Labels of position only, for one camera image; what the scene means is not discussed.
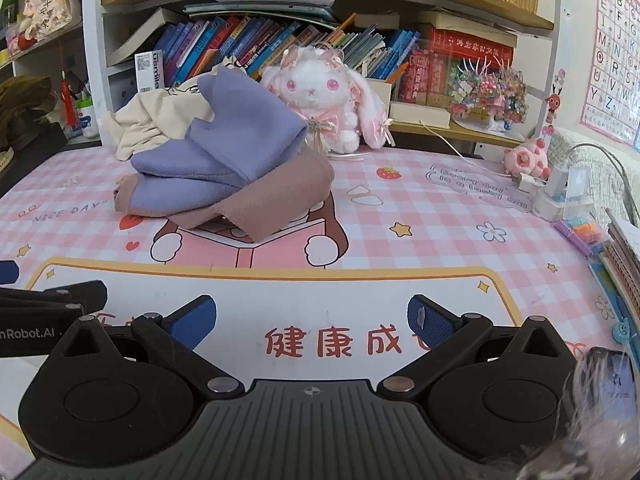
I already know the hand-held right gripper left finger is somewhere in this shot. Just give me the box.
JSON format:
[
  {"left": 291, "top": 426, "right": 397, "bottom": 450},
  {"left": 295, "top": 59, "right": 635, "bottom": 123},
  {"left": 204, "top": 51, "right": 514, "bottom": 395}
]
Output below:
[{"left": 47, "top": 296, "right": 246, "bottom": 401}]

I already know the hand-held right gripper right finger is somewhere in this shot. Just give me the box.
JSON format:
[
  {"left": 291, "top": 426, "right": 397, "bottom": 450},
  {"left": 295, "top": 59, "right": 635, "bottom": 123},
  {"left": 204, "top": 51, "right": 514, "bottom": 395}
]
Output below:
[{"left": 376, "top": 295, "right": 573, "bottom": 401}]

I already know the purple and brown sweater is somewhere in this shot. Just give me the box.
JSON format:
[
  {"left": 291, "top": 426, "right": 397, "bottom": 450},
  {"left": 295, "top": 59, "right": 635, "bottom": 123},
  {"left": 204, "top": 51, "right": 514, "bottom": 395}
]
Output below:
[{"left": 112, "top": 71, "right": 336, "bottom": 241}]

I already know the pink checked desk mat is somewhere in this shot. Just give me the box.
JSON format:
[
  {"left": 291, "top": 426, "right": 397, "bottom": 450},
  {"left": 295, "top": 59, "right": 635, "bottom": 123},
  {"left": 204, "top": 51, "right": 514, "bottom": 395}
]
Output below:
[{"left": 0, "top": 144, "right": 632, "bottom": 480}]

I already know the black bag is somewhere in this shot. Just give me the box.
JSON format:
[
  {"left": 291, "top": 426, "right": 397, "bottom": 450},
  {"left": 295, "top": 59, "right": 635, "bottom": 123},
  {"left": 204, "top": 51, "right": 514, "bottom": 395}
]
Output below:
[{"left": 0, "top": 124, "right": 69, "bottom": 197}]

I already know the olive green cloth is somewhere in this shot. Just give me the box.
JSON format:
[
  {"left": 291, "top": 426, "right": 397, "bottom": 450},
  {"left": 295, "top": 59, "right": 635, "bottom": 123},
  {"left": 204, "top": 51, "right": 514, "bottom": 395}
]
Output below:
[{"left": 0, "top": 76, "right": 56, "bottom": 135}]

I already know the white jar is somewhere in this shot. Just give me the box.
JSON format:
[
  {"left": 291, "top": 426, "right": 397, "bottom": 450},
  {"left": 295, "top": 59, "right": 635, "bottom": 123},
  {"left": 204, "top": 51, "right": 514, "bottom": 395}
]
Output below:
[{"left": 75, "top": 99, "right": 104, "bottom": 140}]

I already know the pack of pastel pens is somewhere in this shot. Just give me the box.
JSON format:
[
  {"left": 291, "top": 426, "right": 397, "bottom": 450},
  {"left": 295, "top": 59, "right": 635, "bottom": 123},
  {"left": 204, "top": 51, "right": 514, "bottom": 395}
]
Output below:
[{"left": 552, "top": 215, "right": 604, "bottom": 259}]

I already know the red tassel charm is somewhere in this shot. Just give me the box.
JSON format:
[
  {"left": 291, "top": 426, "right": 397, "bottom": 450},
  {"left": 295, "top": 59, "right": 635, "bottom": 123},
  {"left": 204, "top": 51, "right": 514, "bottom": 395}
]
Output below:
[{"left": 60, "top": 70, "right": 84, "bottom": 132}]

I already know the white power strip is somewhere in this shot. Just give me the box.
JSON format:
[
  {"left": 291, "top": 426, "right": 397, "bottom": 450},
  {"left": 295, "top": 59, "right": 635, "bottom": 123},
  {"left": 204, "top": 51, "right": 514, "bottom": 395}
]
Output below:
[{"left": 515, "top": 164, "right": 597, "bottom": 224}]

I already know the small pink plush toy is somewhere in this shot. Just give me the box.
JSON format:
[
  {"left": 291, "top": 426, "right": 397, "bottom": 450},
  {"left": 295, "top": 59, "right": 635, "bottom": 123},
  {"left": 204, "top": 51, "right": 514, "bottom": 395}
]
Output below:
[{"left": 502, "top": 140, "right": 552, "bottom": 181}]

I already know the cream shirt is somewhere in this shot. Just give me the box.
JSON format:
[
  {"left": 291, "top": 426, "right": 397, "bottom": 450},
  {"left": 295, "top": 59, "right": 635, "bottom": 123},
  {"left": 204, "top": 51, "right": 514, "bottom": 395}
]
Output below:
[{"left": 102, "top": 66, "right": 232, "bottom": 163}]

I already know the blue smiley pen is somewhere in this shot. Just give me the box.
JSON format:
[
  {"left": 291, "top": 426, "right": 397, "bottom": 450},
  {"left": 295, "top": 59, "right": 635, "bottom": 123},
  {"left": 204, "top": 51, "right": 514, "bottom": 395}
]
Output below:
[{"left": 610, "top": 317, "right": 637, "bottom": 345}]

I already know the black smartphone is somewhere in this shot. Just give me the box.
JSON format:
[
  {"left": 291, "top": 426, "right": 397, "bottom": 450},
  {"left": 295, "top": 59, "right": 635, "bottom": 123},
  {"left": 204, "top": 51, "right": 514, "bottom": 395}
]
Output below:
[{"left": 575, "top": 345, "right": 640, "bottom": 436}]

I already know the stack of notebooks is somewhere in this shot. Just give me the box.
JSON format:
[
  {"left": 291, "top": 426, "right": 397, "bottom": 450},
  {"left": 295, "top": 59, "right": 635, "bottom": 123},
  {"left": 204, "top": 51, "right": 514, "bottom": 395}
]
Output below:
[{"left": 587, "top": 207, "right": 640, "bottom": 342}]

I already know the white flat box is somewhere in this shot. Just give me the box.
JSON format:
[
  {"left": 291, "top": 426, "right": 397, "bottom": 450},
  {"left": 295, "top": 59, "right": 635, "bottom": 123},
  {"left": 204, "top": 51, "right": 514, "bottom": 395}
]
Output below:
[{"left": 390, "top": 101, "right": 452, "bottom": 127}]

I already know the white knitted cover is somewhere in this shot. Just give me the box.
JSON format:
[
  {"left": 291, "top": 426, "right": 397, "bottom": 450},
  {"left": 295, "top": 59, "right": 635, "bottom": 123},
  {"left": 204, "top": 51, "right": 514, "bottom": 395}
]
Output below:
[{"left": 549, "top": 127, "right": 640, "bottom": 226}]

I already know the white wooden bookshelf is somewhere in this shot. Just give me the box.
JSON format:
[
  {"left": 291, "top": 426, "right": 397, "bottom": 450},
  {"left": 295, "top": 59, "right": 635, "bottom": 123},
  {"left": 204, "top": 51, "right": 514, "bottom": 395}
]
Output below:
[{"left": 80, "top": 0, "right": 576, "bottom": 161}]

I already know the white pink bunny plush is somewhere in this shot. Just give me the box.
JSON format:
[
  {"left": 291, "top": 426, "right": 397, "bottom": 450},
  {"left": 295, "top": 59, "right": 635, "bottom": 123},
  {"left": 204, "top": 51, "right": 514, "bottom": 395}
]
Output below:
[{"left": 261, "top": 45, "right": 396, "bottom": 155}]

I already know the thick paperback book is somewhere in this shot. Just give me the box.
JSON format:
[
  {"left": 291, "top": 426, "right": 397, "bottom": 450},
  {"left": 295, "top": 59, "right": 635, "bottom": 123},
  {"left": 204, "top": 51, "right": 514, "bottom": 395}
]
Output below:
[{"left": 105, "top": 7, "right": 187, "bottom": 68}]

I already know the red boxed book set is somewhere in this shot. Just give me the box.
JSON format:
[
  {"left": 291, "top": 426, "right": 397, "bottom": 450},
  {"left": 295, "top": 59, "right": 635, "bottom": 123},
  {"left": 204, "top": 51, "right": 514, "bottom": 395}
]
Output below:
[{"left": 400, "top": 25, "right": 516, "bottom": 109}]

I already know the flower bouquet decoration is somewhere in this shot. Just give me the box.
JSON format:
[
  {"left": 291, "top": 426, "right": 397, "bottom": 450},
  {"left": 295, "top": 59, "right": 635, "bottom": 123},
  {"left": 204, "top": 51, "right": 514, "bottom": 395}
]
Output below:
[{"left": 0, "top": 0, "right": 84, "bottom": 52}]

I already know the row of colourful books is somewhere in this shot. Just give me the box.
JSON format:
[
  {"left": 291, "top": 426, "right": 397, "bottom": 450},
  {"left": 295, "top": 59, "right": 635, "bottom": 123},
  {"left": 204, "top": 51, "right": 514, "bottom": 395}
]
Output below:
[{"left": 152, "top": 15, "right": 422, "bottom": 87}]

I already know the cream thick book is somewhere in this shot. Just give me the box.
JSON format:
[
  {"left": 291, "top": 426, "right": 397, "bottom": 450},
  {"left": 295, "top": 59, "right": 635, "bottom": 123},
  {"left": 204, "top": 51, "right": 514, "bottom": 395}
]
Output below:
[{"left": 417, "top": 7, "right": 518, "bottom": 50}]

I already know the thin white cable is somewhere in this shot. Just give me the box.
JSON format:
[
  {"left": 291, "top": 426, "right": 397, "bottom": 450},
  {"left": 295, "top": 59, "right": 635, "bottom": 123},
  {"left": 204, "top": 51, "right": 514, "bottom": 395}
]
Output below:
[{"left": 420, "top": 120, "right": 522, "bottom": 182}]

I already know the grey cable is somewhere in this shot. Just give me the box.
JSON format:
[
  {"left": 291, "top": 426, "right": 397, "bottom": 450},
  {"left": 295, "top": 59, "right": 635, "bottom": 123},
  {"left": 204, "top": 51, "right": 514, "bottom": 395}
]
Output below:
[{"left": 565, "top": 142, "right": 640, "bottom": 222}]

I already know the cartoon wall sticker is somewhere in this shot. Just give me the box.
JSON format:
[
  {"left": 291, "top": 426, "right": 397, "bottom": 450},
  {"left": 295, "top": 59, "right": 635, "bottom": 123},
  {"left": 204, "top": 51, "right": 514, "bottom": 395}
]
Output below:
[{"left": 544, "top": 70, "right": 567, "bottom": 137}]

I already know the alphabet wall poster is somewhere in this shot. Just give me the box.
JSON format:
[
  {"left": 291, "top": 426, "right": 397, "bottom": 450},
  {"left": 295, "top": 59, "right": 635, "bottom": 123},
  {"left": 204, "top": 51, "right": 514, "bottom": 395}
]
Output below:
[{"left": 580, "top": 0, "right": 640, "bottom": 147}]

